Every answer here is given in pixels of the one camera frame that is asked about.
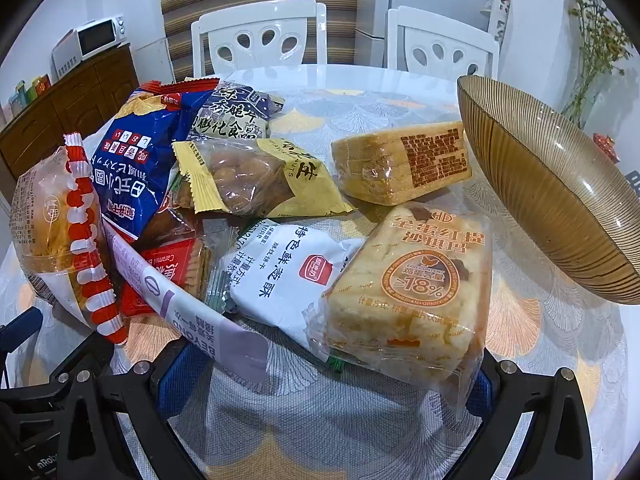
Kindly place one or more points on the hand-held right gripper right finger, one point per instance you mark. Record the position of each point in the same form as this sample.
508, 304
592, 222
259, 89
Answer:
482, 400

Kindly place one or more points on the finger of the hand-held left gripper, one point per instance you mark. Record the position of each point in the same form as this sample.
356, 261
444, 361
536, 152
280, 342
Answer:
22, 325

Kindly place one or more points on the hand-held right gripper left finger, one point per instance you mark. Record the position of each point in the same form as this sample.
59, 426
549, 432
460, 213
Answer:
175, 387

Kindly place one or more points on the white purple plastic bag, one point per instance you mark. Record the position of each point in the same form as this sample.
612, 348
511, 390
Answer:
210, 330

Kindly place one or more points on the bread packet red-white edge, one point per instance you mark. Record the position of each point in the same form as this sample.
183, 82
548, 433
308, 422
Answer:
45, 220

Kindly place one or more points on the clear green-edged biscuit packet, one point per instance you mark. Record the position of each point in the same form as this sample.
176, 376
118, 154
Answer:
220, 285
181, 195

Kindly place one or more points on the red caramel biscuit packet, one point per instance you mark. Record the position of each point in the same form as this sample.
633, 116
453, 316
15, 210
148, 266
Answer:
170, 270

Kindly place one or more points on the cake packet with orange print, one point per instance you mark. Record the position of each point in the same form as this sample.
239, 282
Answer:
410, 290

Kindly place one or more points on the white biscuit packet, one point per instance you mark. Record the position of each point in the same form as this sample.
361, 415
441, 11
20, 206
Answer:
285, 280

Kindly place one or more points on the blue biscuit bag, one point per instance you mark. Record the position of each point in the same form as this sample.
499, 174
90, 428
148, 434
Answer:
140, 160

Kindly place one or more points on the brown ribbed glass bowl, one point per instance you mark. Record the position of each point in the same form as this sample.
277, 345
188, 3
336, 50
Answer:
545, 185

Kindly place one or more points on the yellow peanut packet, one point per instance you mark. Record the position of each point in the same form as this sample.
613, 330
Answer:
260, 175

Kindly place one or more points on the navy cracker packet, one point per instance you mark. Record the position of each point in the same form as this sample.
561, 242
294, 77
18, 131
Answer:
235, 110

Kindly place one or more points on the brown wooden cabinet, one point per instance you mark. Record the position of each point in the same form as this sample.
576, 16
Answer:
75, 105

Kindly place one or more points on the red ornament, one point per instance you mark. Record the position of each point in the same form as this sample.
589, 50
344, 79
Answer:
606, 147

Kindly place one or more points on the white small cabinet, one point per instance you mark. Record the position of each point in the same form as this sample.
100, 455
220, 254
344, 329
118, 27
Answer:
147, 60

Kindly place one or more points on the white microwave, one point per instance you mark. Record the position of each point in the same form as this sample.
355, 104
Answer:
95, 40

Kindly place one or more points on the white chair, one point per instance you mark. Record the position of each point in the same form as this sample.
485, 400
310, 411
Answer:
260, 42
440, 45

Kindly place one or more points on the dried flowers in vase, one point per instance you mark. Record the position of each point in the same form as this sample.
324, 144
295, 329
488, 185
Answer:
595, 35

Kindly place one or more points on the white printed hanging cloth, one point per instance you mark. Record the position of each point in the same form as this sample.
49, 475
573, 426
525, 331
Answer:
500, 15

